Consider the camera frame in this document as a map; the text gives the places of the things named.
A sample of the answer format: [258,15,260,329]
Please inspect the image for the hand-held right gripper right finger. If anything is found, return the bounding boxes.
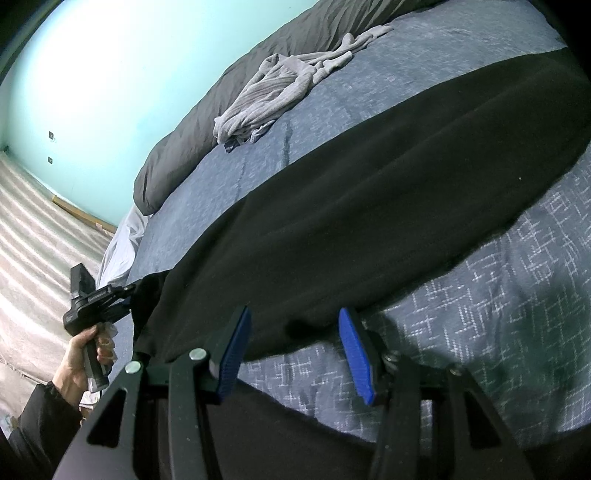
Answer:
[338,307,532,480]

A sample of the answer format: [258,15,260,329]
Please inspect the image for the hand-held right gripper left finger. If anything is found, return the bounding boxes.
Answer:
[53,305,254,480]

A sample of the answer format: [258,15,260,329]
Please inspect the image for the black sweatshirt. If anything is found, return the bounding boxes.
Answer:
[129,46,591,365]

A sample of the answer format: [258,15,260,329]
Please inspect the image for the person's left forearm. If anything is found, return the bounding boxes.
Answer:
[9,381,84,480]

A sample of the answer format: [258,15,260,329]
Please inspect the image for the person's left hand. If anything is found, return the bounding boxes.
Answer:
[52,323,116,409]

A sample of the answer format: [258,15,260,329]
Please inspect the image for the pale grey sheet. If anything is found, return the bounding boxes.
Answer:
[96,205,151,287]

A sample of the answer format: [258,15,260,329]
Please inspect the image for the striped curtain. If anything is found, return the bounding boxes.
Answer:
[0,150,116,435]

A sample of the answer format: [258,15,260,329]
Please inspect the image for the person's black trousers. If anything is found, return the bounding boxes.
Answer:
[139,385,591,480]

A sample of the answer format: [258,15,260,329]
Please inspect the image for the dark grey rolled duvet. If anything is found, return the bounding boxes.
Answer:
[133,0,444,216]

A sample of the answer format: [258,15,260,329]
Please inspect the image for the crumpled light grey garment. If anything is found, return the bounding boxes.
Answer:
[213,24,395,153]

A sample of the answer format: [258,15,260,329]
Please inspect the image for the wooden window frame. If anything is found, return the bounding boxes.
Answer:
[52,196,118,232]

